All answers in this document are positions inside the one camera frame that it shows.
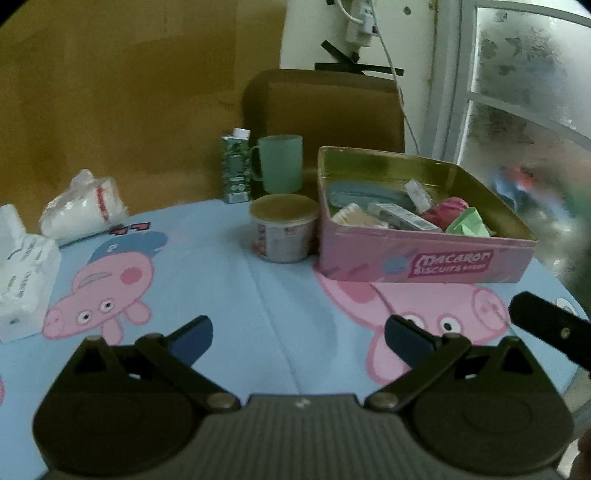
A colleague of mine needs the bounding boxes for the bag of white cups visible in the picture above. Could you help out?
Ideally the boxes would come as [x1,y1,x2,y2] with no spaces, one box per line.
[38,169,130,245]

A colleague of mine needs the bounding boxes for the small white sachet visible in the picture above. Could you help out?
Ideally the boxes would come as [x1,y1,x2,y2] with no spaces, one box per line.
[404,179,435,208]

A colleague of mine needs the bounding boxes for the black tape strips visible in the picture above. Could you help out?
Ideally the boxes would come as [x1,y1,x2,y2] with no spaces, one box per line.
[314,41,404,77]

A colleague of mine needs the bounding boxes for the frosted window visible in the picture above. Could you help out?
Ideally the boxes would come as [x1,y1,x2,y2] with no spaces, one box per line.
[431,0,591,287]

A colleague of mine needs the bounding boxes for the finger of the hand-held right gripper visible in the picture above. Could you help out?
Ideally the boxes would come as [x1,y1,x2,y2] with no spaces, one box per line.
[509,292,591,370]

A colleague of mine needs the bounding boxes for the white cable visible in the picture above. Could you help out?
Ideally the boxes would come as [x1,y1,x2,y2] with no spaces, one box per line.
[374,28,421,153]

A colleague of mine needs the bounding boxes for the pink tin box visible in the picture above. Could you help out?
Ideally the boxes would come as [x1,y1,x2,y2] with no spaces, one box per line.
[316,146,540,283]

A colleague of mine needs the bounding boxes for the white tissue pack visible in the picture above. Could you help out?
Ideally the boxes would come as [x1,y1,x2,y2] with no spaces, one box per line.
[0,203,63,343]

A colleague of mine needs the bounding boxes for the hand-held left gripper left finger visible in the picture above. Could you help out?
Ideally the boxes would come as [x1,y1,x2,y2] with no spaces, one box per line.
[60,315,242,412]

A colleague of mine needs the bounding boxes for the small pale patterned packet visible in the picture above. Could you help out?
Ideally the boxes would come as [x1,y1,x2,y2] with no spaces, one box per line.
[332,203,391,229]

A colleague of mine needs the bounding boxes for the printed blue tablecloth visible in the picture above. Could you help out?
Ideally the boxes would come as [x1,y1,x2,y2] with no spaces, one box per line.
[0,198,591,416]

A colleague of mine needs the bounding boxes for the white wall adapter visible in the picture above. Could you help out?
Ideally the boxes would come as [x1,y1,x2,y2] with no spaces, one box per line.
[346,0,377,47]

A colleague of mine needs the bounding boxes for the green patterned carton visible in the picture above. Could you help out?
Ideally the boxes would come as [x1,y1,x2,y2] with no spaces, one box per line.
[222,128,252,205]

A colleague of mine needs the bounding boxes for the green plastic cup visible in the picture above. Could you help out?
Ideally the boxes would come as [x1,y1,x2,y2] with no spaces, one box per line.
[249,135,304,195]

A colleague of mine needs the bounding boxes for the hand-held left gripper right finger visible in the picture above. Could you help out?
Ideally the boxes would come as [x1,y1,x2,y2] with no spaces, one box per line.
[365,315,555,412]

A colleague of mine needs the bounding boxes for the brown wooden board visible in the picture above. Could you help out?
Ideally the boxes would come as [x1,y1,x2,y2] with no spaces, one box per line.
[0,0,287,217]

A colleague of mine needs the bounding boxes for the paper tub with lid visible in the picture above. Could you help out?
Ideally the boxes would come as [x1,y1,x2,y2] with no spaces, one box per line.
[249,194,320,264]

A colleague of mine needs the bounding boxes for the blue and white packet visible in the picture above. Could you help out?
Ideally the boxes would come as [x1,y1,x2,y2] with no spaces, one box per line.
[367,200,444,233]

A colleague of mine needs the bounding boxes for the pink cloth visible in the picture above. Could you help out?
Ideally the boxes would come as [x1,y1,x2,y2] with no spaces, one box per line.
[421,196,469,232]

